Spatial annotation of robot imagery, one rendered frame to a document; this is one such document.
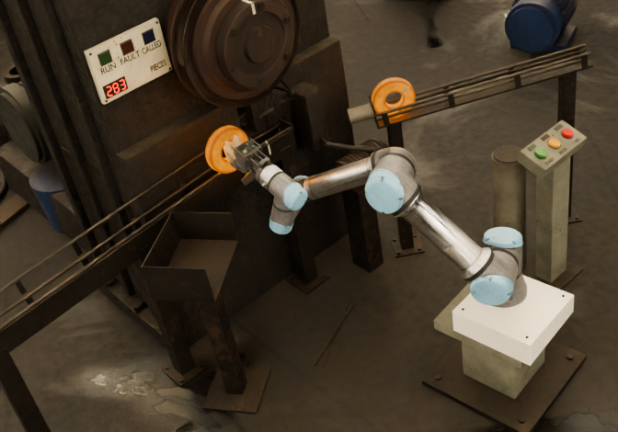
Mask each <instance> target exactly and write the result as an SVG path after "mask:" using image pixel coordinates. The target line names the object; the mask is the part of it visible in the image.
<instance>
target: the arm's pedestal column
mask: <svg viewBox="0 0 618 432"><path fill-rule="evenodd" d="M586 359H587V355H585V354H582V353H580V352H578V351H576V350H574V349H572V348H570V347H566V346H564V345H562V344H559V343H557V342H556V341H553V340H550V342H549V343H548V344H547V345H546V347H545V348H544V349H543V351H542V352H541V353H540V354H539V356H538V357H537V358H536V359H535V361H534V362H533V363H532V364H531V366H529V365H527V364H526V365H525V366H524V368H523V369H518V368H516V367H514V366H512V365H510V364H509V363H507V362H505V361H502V360H500V359H498V358H495V357H493V356H491V355H489V354H487V353H485V352H483V351H481V350H479V349H477V348H475V347H472V346H469V345H467V344H465V343H464V342H462V341H460V340H458V341H457V342H456V343H455V344H454V346H453V347H452V348H451V349H450V350H449V351H448V352H447V354H446V355H445V356H444V357H443V358H442V359H441V360H440V361H439V363H438V364H437V365H436V366H435V367H434V368H433V369H432V370H431V372H430V373H429V374H428V375H427V376H426V377H425V378H424V380H423V381H422V384H423V385H425V386H427V387H429V388H431V389H432V390H433V391H435V392H438V393H440V394H442V395H444V396H446V397H448V398H450V399H451V400H453V401H455V402H456V403H458V404H461V405H463V406H465V407H467V408H469V409H470V410H472V411H474V412H476V413H478V414H480V415H482V416H484V417H486V418H488V419H489V420H491V421H493V422H495V423H497V424H499V425H501V426H503V427H505V428H507V429H509V430H510V431H512V432H533V430H534V429H535V428H536V426H537V425H538V424H539V422H540V421H541V420H542V418H543V417H544V415H545V414H546V413H547V411H548V410H549V409H550V407H551V406H552V405H553V403H554V402H555V400H556V399H557V397H558V396H559V395H560V393H561V392H562V391H563V390H564V389H565V388H566V386H567V385H568V383H569V382H570V381H571V379H572V378H573V377H574V375H575V374H576V373H577V371H578V370H579V368H580V367H581V365H582V364H583V363H584V361H585V360H586Z"/></svg>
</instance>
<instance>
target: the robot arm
mask: <svg viewBox="0 0 618 432"><path fill-rule="evenodd" d="M254 143H256V144H257V145H258V147H256V145H255V144H254ZM223 150H224V153H225V155H226V158H227V160H228V163H229V164H230V166H232V167H233V168H235V169H236V170H238V169H239V170H240V171H242V173H246V175H245V177H243V178H242V179H241V181H242V182H243V184H244V185H245V186H246V185H247V184H252V183H254V182H255V180H257V181H258V182H259V183H260V184H261V186H262V187H264V188H265V189H267V190H268V191H269V192H270V193H271V194H272V195H273V196H274V200H273V205H272V210H271V214H270V217H269V227H270V229H271V230H272V231H273V232H274V233H278V234H286V233H289V232H290V231H291V230H292V227H293V225H294V223H293V222H294V219H295V218H296V216H297V214H298V213H299V211H300V210H301V208H302V207H303V205H304V203H305V202H308V201H311V200H314V199H320V198H322V197H325V196H328V195H332V194H335V193H338V192H340V191H344V190H347V189H350V188H355V187H358V186H361V185H365V184H366V186H365V196H366V199H367V200H368V202H369V204H370V205H371V206H372V207H373V208H374V209H375V210H377V211H379V212H384V213H387V214H388V213H392V214H393V215H394V216H395V217H400V216H401V217H404V218H405V219H406V220H407V221H408V222H409V223H410V224H412V225H413V226H414V227H415V228H416V229H417V230H418V231H419V232H421V233H422V234H423V235H424V236H425V237H426V238H427V239H428V240H430V241H431V242H432V243H433V244H434V245H435V246H436V247H437V248H439V249H440V250H441V251H442V252H443V254H445V255H446V256H447V257H449V258H450V260H451V261H452V262H453V263H454V264H455V265H457V266H458V267H459V268H460V269H461V270H462V277H463V278H464V279H465V280H466V281H467V282H468V283H469V284H470V291H471V294H472V296H473V298H474V299H475V300H477V301H479V302H481V303H483V304H485V305H491V306H494V307H498V308H509V307H513V306H516V305H518V304H520V303H522V302H523V301H524V300H525V299H526V297H527V284H526V282H525V280H524V277H523V275H522V246H523V241H522V236H521V234H520V233H519V232H517V231H516V230H514V229H512V228H508V227H496V228H492V229H489V230H488V231H486V232H485V234H484V239H483V242H484V246H483V248H481V247H480V246H479V245H478V244H477V243H476V242H474V241H473V240H472V239H471V238H470V237H469V236H468V235H467V234H466V233H464V232H463V231H462V230H461V229H460V228H459V227H458V226H457V225H456V224H455V223H454V222H452V221H451V220H450V219H449V218H448V217H447V216H446V215H445V214H444V213H442V212H441V211H440V210H439V209H438V208H437V207H436V206H435V205H434V204H432V203H431V202H430V201H429V200H428V199H427V198H426V197H425V196H424V195H423V194H422V186H421V185H420V184H419V183H418V182H417V181H416V180H414V177H415V175H416V172H417V163H416V160H415V158H414V156H413V155H412V154H411V153H410V152H409V151H408V150H406V149H404V148H400V147H389V148H385V149H382V150H379V151H376V152H373V153H372V154H371V157H368V158H365V159H362V160H359V161H356V162H353V163H350V164H347V165H343V166H340V167H337V168H334V169H331V170H328V171H325V172H323V173H320V174H317V175H314V176H309V177H308V176H296V177H295V178H294V179H292V178H290V177H289V176H288V175H286V174H285V173H284V172H283V171H282V170H280V169H279V168H278V167H277V166H276V165H274V164H273V163H271V162H270V159H269V158H268V157H267V156H266V155H264V154H263V153H262V146H261V145H259V144H258V143H257V142H255V141H254V140H253V139H252V138H250V140H247V141H246V142H243V143H241V142H240V139H239V137H238V136H236V135H235V136H234V139H233V141H232V142H228V141H226V142H225V146H224V147H223Z"/></svg>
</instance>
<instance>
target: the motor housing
mask: <svg viewBox="0 0 618 432"><path fill-rule="evenodd" d="M360 146H379V147H380V148H381V150H382V149H385V148H389V147H388V146H387V144H386V143H385V142H383V141H381V140H379V139H376V138H372V139H369V140H368V141H366V142H364V143H363V144H361V145H360ZM371 154H372V153H371V152H359V151H350V152H349V153H347V154H345V155H344V156H342V157H341V158H339V159H338V160H337V161H336V162H335V163H334V164H333V166H332V169H334V168H337V167H340V166H343V165H347V164H350V163H353V162H356V161H359V160H362V159H365V158H368V157H371ZM365 186H366V184H365V185H361V186H358V187H355V188H350V189H347V190H344V191H341V192H342V198H343V203H344V209H345V215H346V221H347V226H348V232H349V243H350V249H351V254H352V260H353V264H355V265H357V266H359V267H361V268H363V269H364V270H366V271H368V272H369V273H371V272H372V271H374V270H375V269H376V268H377V267H378V266H380V265H381V264H382V263H383V253H382V246H381V239H380V232H379V225H378V218H377V211H376V210H375V209H374V208H373V207H372V206H371V205H370V204H369V202H368V200H367V199H366V196H365Z"/></svg>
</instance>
